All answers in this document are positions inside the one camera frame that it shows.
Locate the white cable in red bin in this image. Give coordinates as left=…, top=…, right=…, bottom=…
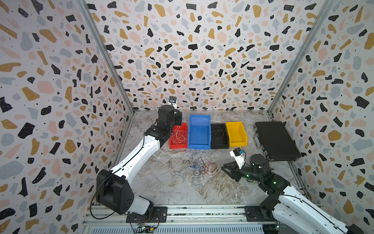
left=171, top=130, right=187, bottom=145

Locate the red plastic bin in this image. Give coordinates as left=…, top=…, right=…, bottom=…
left=169, top=123, right=188, bottom=149

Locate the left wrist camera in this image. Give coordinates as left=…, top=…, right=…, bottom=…
left=168, top=96, right=177, bottom=109

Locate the blue plastic bin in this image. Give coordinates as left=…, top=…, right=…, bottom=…
left=188, top=115, right=211, bottom=150

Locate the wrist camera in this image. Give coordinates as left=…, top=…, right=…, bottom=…
left=168, top=96, right=177, bottom=109
left=229, top=147, right=245, bottom=169

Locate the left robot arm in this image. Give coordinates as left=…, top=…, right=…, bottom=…
left=93, top=103, right=182, bottom=220

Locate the black plastic bin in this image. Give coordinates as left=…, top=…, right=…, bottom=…
left=211, top=123, right=229, bottom=149

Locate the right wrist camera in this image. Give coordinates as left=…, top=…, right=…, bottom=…
left=229, top=147, right=245, bottom=169

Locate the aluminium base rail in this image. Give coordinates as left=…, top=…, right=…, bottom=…
left=81, top=204, right=331, bottom=234

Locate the black briefcase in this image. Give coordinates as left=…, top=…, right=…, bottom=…
left=254, top=121, right=301, bottom=161

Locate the cable pile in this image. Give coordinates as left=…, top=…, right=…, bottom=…
left=172, top=157, right=220, bottom=186

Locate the yellow plastic bin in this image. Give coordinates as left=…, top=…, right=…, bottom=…
left=226, top=121, right=248, bottom=147

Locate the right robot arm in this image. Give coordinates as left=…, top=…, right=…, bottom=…
left=221, top=154, right=363, bottom=234

